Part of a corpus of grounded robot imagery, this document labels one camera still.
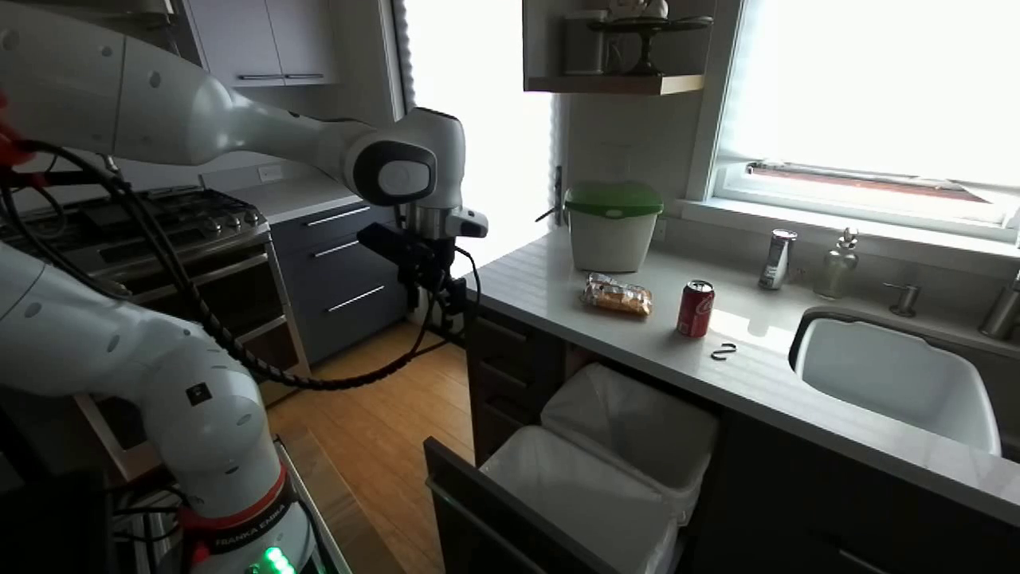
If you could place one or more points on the white waste bin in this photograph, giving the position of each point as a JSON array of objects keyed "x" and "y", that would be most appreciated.
[
  {"x": 629, "y": 422},
  {"x": 582, "y": 502}
]

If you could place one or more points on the green compost bin lid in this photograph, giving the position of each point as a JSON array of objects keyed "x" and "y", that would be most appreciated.
[{"x": 613, "y": 199}]

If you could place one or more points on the tall bright window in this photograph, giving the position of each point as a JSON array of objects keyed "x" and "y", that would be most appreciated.
[{"x": 478, "y": 119}]

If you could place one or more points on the wooden wall shelf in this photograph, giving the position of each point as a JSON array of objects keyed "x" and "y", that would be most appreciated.
[{"x": 613, "y": 84}]

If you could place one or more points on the glass soap dispenser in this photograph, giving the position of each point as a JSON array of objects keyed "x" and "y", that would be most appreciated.
[{"x": 835, "y": 271}]

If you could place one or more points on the small metal counter pump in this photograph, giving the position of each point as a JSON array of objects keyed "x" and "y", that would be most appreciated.
[{"x": 904, "y": 301}]

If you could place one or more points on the metal s hook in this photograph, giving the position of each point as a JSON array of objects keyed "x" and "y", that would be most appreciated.
[{"x": 723, "y": 351}]

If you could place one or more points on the white upper cabinets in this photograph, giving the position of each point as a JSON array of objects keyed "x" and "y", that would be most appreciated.
[{"x": 259, "y": 40}]

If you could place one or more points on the red soda can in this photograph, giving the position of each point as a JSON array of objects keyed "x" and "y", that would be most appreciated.
[{"x": 696, "y": 309}]

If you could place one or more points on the grey drawer cabinet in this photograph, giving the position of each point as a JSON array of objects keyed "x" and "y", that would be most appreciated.
[{"x": 343, "y": 271}]

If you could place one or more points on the black cake stand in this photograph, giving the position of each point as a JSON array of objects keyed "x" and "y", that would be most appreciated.
[{"x": 647, "y": 40}]

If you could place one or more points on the white compost bin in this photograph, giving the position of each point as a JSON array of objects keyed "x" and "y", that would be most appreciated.
[{"x": 612, "y": 239}]

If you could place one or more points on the black window crank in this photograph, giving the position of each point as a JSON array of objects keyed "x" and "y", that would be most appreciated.
[{"x": 555, "y": 195}]

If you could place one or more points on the dark drawer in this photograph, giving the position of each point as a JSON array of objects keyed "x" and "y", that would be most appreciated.
[
  {"x": 510, "y": 335},
  {"x": 498, "y": 430},
  {"x": 506, "y": 383}
]

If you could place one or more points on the waste bin drawer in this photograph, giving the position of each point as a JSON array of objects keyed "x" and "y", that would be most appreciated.
[{"x": 478, "y": 526}]

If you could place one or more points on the white wall socket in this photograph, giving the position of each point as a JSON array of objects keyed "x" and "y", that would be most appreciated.
[
  {"x": 660, "y": 230},
  {"x": 271, "y": 172}
]

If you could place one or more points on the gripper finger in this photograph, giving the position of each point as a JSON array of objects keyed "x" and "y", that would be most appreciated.
[
  {"x": 413, "y": 296},
  {"x": 451, "y": 307}
]

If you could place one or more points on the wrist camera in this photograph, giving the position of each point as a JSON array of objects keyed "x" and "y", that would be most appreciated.
[{"x": 381, "y": 239}]

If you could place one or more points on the grey canister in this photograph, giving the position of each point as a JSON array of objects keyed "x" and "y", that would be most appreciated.
[{"x": 586, "y": 44}]

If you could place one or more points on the wide window over sink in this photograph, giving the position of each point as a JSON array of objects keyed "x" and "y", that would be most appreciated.
[{"x": 876, "y": 104}]

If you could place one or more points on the orange snacks packet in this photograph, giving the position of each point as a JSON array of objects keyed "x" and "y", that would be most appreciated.
[{"x": 617, "y": 296}]

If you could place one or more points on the stainless gas range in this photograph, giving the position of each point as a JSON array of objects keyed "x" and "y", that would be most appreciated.
[{"x": 199, "y": 239}]

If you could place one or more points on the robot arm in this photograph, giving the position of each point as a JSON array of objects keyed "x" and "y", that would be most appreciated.
[{"x": 199, "y": 119}]

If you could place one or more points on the white sink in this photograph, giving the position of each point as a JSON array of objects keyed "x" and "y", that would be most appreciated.
[{"x": 892, "y": 375}]

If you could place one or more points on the steel tap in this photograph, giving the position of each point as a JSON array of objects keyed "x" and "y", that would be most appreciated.
[{"x": 1002, "y": 311}]

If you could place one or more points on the silver drink can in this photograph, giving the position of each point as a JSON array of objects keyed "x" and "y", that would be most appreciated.
[{"x": 777, "y": 259}]

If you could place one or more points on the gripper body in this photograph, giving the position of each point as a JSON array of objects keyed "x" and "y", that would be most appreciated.
[{"x": 426, "y": 259}]

